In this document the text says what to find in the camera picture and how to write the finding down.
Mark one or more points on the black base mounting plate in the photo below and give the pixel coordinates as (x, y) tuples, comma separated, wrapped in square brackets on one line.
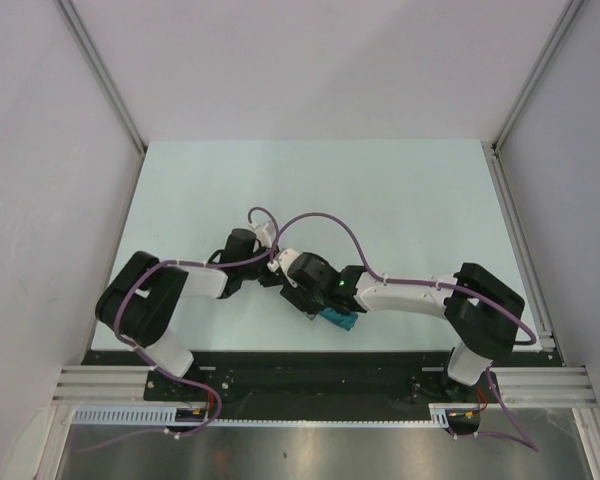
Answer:
[(302, 386)]

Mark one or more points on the teal satin napkin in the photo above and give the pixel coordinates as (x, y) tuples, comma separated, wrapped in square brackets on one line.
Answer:
[(344, 321)]

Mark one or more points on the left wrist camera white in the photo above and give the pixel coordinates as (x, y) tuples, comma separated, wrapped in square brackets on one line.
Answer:
[(266, 233)]

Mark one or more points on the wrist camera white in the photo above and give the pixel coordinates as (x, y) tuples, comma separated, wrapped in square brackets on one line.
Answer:
[(266, 233), (282, 262)]

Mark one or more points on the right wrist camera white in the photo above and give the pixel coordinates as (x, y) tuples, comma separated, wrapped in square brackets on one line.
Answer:
[(282, 262)]

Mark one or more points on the left aluminium corner post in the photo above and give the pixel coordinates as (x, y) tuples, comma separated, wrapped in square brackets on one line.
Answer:
[(101, 73)]

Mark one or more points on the white slotted cable duct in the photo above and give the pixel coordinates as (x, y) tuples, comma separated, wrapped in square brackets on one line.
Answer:
[(179, 417)]

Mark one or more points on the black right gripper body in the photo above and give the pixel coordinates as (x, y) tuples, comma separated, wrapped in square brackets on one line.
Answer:
[(309, 303)]

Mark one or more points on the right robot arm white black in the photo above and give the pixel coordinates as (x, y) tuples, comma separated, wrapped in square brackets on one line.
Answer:
[(483, 311)]

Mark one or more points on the right aluminium corner post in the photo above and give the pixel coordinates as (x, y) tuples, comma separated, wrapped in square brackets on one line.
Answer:
[(549, 51)]

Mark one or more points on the aluminium corner post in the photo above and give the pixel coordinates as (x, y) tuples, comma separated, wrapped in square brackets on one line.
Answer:
[(549, 51), (101, 73)]

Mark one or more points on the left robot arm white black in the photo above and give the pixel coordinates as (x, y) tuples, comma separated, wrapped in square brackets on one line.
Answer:
[(139, 303)]

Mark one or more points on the right aluminium side rail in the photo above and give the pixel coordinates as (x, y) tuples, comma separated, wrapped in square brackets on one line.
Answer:
[(535, 296)]

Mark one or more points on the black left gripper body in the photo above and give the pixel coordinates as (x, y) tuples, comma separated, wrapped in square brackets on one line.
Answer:
[(259, 269)]

